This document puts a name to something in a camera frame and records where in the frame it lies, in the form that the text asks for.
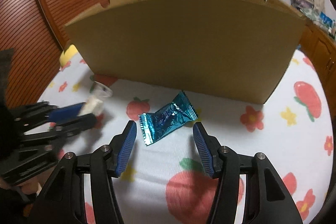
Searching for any small white candy packet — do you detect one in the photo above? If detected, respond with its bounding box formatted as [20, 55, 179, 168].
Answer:
[78, 81, 113, 117]

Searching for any person's left hand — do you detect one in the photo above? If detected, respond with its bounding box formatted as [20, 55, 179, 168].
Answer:
[0, 176, 40, 194]

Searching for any teal candy wrapper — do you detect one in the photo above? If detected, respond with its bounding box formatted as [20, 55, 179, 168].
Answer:
[139, 91, 198, 146]

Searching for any wooden sideboard cabinet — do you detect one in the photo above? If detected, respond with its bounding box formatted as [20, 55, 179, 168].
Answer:
[299, 21, 336, 90]

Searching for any brown cardboard box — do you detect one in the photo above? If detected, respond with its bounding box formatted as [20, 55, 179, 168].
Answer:
[64, 0, 306, 105]

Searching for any red-brown louvered wardrobe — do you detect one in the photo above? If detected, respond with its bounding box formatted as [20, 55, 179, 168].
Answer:
[1, 0, 108, 108]

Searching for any white fruit-print cloth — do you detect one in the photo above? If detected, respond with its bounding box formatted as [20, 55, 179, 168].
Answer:
[36, 49, 336, 224]

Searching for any yellow plush toy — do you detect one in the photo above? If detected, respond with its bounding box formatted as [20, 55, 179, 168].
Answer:
[59, 44, 78, 67]

